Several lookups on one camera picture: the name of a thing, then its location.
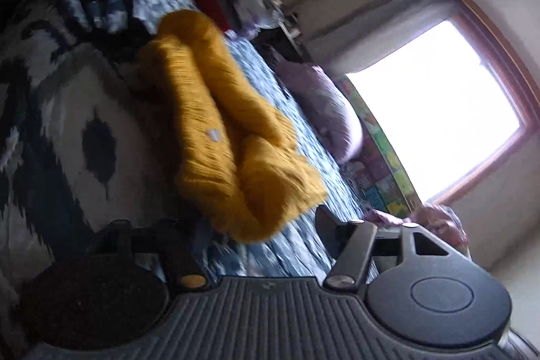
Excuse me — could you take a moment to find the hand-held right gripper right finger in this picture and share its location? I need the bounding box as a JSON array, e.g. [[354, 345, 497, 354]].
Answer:
[[316, 205, 454, 289]]

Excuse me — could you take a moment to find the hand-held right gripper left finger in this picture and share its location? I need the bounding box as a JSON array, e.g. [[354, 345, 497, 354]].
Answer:
[[86, 219, 207, 287]]

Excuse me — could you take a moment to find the yellow knit sweater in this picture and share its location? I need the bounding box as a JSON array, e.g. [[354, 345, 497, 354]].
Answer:
[[134, 9, 330, 243]]

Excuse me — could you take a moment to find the colourful foam mat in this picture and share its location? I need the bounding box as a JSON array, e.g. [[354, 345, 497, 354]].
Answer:
[[337, 77, 423, 219]]

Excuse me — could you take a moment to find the grey curtain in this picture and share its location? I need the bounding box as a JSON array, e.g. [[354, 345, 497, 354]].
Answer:
[[291, 0, 458, 79]]

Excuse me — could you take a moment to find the purple pillow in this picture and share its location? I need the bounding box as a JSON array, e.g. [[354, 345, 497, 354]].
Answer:
[[366, 203, 470, 256], [273, 60, 364, 166]]

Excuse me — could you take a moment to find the wooden framed window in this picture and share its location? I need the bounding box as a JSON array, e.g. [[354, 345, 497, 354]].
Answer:
[[344, 0, 540, 210]]

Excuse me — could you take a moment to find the blue patterned bedspread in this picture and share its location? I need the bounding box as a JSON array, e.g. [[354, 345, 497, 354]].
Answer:
[[0, 0, 380, 344]]

